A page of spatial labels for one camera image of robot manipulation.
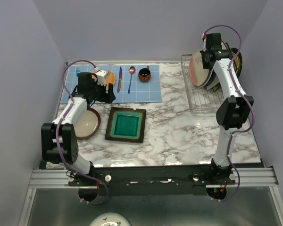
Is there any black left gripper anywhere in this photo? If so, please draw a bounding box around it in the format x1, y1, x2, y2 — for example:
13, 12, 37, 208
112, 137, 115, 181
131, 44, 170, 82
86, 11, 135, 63
89, 79, 116, 104

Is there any beige floral round plate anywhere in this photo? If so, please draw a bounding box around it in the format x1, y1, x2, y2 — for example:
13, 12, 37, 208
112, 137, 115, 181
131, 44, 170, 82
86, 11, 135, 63
189, 49, 211, 87

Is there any black teal square plate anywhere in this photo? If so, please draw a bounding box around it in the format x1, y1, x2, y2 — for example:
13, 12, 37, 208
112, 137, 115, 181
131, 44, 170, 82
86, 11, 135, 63
105, 107, 147, 143

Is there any red rimmed round plate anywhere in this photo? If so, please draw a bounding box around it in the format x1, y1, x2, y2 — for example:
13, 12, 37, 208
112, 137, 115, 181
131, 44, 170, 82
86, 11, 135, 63
75, 108, 101, 140

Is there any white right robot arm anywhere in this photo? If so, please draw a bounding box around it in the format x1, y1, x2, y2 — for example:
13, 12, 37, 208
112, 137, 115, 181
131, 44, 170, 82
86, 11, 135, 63
201, 33, 254, 185

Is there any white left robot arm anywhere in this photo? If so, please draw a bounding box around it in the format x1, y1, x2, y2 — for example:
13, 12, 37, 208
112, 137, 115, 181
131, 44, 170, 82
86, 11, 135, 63
41, 69, 116, 186

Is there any woven wicker round trivet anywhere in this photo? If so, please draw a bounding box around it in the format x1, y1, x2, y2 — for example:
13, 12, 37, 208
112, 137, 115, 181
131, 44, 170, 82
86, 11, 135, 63
92, 70, 116, 91

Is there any white red rimmed plate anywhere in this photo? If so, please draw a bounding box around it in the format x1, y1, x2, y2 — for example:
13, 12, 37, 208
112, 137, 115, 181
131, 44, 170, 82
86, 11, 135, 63
200, 70, 214, 88

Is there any iridescent knife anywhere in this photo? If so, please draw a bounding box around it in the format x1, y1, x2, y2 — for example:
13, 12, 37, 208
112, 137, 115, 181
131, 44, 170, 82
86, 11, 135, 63
117, 67, 123, 93

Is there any blue grid placemat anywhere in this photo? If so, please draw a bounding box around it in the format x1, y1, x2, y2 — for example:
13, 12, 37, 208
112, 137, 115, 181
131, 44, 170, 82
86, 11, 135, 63
60, 65, 163, 104

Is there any dark olive round plate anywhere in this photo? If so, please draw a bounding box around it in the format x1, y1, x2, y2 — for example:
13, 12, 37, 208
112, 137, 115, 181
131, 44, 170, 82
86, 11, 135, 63
231, 48, 243, 78

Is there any yellow round plate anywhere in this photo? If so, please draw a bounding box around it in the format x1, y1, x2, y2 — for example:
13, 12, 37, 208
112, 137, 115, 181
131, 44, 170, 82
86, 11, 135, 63
233, 56, 241, 76

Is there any iridescent spoon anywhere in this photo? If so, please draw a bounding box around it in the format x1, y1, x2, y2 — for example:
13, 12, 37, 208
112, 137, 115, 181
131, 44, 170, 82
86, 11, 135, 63
127, 66, 136, 94

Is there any orange black mug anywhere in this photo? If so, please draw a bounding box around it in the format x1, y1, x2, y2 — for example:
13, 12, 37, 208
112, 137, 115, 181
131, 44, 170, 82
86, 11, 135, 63
138, 65, 151, 82

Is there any white floral plate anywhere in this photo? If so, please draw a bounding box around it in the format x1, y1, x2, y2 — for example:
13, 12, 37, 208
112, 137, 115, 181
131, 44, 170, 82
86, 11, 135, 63
90, 212, 131, 226

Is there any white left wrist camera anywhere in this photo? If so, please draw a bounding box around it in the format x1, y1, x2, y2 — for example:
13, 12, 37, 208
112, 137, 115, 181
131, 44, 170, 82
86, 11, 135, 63
95, 69, 109, 86

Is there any wire dish rack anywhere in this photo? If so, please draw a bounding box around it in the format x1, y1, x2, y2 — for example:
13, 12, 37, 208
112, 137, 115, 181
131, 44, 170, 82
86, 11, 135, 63
180, 53, 247, 115

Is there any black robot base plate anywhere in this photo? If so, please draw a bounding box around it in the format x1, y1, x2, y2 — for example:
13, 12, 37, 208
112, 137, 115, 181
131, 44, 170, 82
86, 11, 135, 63
68, 164, 235, 196

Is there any aluminium frame rail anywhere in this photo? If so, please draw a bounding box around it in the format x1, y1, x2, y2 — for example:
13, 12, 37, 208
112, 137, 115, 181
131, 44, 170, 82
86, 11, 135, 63
28, 168, 279, 189

